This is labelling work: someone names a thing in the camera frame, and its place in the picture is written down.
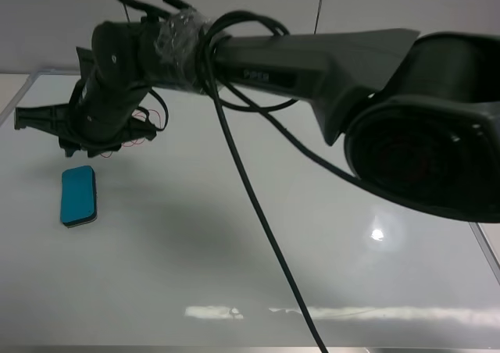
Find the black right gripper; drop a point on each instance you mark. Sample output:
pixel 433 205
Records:
pixel 98 118

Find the teal whiteboard eraser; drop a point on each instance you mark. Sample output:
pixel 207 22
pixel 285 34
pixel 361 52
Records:
pixel 79 196

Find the white aluminium-framed whiteboard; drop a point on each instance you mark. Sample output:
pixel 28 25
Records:
pixel 177 257

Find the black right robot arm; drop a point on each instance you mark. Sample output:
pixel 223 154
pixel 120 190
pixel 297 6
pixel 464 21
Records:
pixel 419 114

